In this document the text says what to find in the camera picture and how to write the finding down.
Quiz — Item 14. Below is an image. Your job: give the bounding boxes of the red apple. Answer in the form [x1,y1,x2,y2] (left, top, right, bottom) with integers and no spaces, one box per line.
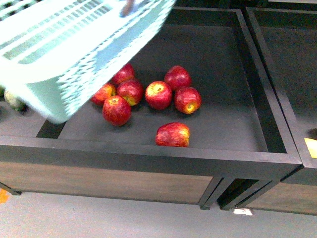
[145,81,172,110]
[102,95,131,126]
[91,83,116,106]
[117,79,144,106]
[174,87,202,115]
[164,65,192,91]
[155,122,190,147]
[111,63,135,85]

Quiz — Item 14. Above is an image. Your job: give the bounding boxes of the light blue plastic basket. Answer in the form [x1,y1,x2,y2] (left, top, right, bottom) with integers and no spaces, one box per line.
[0,0,175,123]

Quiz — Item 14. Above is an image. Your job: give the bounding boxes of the green vegetable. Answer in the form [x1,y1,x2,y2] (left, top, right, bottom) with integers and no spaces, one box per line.
[4,90,27,112]

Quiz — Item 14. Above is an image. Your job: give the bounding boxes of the black display bin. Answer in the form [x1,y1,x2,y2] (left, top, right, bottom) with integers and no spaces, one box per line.
[0,7,301,205]
[218,7,317,215]

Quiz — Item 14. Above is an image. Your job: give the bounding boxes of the brown basket handle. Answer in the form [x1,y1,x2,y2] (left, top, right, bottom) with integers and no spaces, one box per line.
[120,0,136,17]

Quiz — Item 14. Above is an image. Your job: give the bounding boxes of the black display bin right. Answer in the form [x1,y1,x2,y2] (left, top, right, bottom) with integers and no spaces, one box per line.
[218,7,317,215]

